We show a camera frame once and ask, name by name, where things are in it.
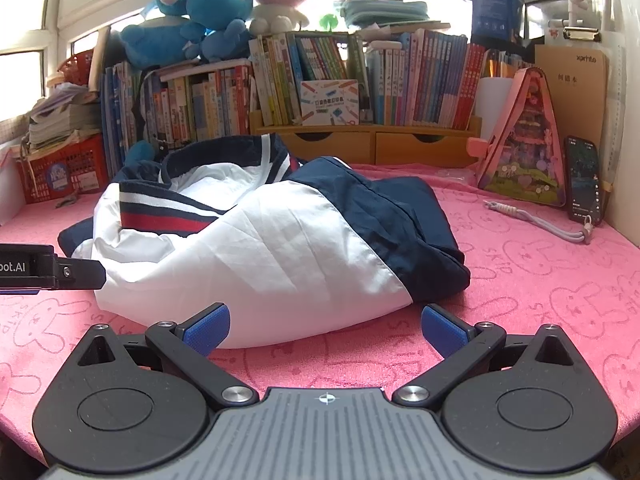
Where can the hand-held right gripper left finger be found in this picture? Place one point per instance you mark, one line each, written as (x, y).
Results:
(210, 329)

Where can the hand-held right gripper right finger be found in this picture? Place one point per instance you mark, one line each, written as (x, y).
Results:
(442, 331)

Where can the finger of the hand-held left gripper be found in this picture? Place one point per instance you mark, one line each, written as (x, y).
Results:
(82, 275)

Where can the navy and white jacket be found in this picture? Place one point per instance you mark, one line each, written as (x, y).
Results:
(260, 260)

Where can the small grey toy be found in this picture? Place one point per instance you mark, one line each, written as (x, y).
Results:
(65, 201)

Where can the white board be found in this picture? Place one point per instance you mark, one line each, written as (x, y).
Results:
(10, 185)

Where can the large red plastic basket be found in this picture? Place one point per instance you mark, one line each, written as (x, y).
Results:
(65, 170)

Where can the pink rabbit print blanket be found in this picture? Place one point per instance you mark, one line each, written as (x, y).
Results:
(525, 280)

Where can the blue round plush ball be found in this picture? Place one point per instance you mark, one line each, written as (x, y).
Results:
(137, 152)

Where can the stack of papers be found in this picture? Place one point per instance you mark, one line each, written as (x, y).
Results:
(60, 115)

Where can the miniature black bicycle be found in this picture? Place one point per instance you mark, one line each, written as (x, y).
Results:
(162, 146)

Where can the small red plastic basket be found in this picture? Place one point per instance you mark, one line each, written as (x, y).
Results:
(75, 67)

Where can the pink folder stand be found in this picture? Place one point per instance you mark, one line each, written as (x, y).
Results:
(525, 150)

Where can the black smartphone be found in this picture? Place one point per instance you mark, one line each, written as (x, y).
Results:
(582, 180)

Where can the beige long tube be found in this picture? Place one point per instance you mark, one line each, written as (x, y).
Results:
(99, 60)

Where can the wooden drawer organizer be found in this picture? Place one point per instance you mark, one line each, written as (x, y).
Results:
(325, 142)

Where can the white paper roll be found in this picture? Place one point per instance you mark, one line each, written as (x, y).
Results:
(492, 105)

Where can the blue plush with white ears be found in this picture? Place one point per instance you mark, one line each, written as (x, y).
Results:
(155, 40)

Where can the row of colourful books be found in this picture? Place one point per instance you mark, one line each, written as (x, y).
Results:
(425, 80)

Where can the white colourful print card box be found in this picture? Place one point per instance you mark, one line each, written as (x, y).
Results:
(330, 102)

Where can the brown kraft clipboard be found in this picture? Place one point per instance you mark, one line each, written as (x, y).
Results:
(575, 95)

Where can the blue robot cat plush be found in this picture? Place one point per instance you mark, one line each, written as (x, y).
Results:
(220, 7)

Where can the teal folded cloth stack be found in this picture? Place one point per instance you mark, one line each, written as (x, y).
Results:
(385, 10)

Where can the dark blue carton box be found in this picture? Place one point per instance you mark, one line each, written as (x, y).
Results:
(492, 5)

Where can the green clover toy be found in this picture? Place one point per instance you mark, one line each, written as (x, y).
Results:
(329, 20)

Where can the white plastic pipe fitting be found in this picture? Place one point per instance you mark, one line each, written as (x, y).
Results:
(577, 2)

